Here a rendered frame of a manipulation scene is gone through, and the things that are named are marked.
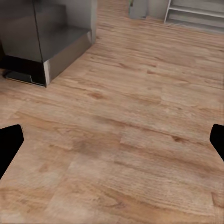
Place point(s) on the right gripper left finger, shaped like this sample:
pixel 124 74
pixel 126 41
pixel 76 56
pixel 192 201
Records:
pixel 11 139

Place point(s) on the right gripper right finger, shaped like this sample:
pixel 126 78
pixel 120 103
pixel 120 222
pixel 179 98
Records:
pixel 217 139

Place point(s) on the stairs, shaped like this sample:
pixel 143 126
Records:
pixel 36 44

